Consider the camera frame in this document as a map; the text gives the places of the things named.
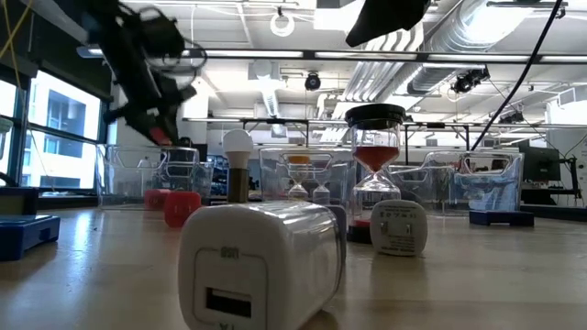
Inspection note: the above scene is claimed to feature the black monitor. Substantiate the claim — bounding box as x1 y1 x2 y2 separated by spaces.
519 145 562 183

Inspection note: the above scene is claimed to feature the long ceiling light strip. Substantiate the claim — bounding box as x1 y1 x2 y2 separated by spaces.
75 45 587 65

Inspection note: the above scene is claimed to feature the window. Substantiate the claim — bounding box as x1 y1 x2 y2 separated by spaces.
0 68 111 192

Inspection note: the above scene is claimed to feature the white ring light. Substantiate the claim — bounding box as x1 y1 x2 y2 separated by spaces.
269 6 296 38

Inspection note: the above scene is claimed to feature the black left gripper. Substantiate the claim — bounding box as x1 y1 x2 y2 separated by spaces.
104 59 198 148

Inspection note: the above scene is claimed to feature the indigo blue rectangular block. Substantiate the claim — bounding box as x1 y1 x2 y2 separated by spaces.
468 209 536 227

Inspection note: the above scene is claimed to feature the black aluminium table frame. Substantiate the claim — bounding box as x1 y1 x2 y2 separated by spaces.
0 169 29 189

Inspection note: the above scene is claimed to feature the long black cable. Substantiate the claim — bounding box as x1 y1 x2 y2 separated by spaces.
470 0 564 152

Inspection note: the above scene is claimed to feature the clear plastic bin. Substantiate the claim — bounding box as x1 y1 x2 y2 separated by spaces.
94 144 215 211
389 149 525 216
259 146 358 207

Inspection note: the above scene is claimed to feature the small pink-red wall charger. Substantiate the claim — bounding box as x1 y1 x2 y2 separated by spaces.
163 190 203 229

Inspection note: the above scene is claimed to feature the silver ventilation duct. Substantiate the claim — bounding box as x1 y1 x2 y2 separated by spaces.
405 0 547 95

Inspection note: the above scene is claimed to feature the white USB wall charger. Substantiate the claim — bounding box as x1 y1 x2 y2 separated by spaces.
177 201 345 330

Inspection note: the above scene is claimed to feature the brass lamp with white bulb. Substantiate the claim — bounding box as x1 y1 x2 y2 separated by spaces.
222 127 255 204

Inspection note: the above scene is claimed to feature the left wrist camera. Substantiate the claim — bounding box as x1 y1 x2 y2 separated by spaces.
136 16 187 60

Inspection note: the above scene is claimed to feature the red rectangular box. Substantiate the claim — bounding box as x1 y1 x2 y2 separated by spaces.
143 188 172 211

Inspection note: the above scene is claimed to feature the blue box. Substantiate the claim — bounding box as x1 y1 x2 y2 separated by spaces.
0 214 61 263

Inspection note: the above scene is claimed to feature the black overhead rail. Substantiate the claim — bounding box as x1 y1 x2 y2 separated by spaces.
181 116 587 132

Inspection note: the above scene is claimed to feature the orange sand hourglass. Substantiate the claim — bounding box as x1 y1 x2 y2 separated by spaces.
287 154 311 202

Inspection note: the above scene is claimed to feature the black-capped red sand hourglass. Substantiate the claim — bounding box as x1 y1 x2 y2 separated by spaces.
343 103 407 245

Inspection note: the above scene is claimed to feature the small white plug adapter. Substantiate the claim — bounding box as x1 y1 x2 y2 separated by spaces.
369 199 428 258

